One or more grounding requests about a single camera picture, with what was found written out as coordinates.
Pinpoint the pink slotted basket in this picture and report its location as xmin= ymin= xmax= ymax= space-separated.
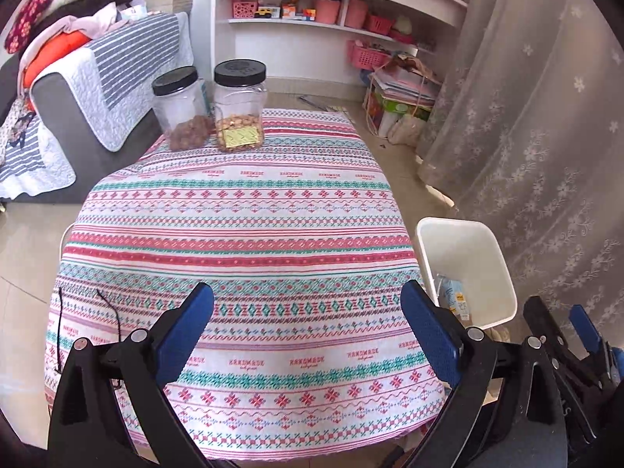
xmin=347 ymin=40 xmax=391 ymax=70

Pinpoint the brown nut jar black lid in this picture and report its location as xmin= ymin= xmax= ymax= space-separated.
xmin=152 ymin=66 xmax=215 ymax=152

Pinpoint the white cloth bag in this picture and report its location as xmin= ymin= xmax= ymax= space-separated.
xmin=387 ymin=117 xmax=426 ymax=146

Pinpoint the pink bucket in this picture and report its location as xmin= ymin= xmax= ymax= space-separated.
xmin=345 ymin=0 xmax=370 ymax=29
xmin=314 ymin=0 xmax=342 ymax=24

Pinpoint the black cord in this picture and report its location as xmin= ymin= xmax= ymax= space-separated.
xmin=56 ymin=287 xmax=124 ymax=374

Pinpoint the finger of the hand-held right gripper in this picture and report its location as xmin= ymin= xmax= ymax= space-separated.
xmin=523 ymin=296 xmax=599 ymax=443
xmin=569 ymin=303 xmax=624 ymax=401

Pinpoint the light blue drink carton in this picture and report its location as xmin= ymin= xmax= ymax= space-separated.
xmin=435 ymin=274 xmax=470 ymax=323

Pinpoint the green cardboard box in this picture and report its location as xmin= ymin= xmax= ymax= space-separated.
xmin=378 ymin=97 xmax=430 ymax=120

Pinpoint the white plastic bin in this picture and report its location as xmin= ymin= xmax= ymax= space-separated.
xmin=415 ymin=217 xmax=518 ymax=331

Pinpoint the peanut jar with black lid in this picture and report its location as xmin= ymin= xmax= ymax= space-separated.
xmin=213 ymin=59 xmax=268 ymax=152

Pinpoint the stack of papers and folders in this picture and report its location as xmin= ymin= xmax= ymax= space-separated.
xmin=368 ymin=56 xmax=442 ymax=108

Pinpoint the white lace curtain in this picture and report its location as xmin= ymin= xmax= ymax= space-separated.
xmin=417 ymin=0 xmax=624 ymax=352

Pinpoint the dark grey sofa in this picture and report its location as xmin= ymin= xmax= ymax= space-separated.
xmin=0 ymin=51 xmax=164 ymax=206

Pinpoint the pink cloth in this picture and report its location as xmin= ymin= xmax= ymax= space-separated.
xmin=29 ymin=2 xmax=119 ymax=59

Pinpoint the red mesh basket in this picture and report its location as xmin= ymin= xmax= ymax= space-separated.
xmin=365 ymin=14 xmax=395 ymax=36

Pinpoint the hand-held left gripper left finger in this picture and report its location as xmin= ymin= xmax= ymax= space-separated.
xmin=46 ymin=282 xmax=215 ymax=468

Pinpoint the grey striped white quilt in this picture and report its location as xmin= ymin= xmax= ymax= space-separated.
xmin=0 ymin=119 xmax=77 ymax=200
xmin=36 ymin=11 xmax=195 ymax=152

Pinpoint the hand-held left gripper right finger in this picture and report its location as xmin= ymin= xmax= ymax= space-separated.
xmin=400 ymin=280 xmax=571 ymax=468

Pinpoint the patterned striped tablecloth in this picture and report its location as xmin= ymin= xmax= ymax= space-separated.
xmin=43 ymin=107 xmax=447 ymax=461

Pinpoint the maroon floral blanket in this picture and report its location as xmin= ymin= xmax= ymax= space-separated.
xmin=5 ymin=0 xmax=93 ymax=54

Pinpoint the white shelf unit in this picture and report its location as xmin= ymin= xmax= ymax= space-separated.
xmin=188 ymin=0 xmax=469 ymax=89

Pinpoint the orange cushion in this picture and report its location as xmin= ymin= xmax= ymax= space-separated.
xmin=19 ymin=32 xmax=93 ymax=89

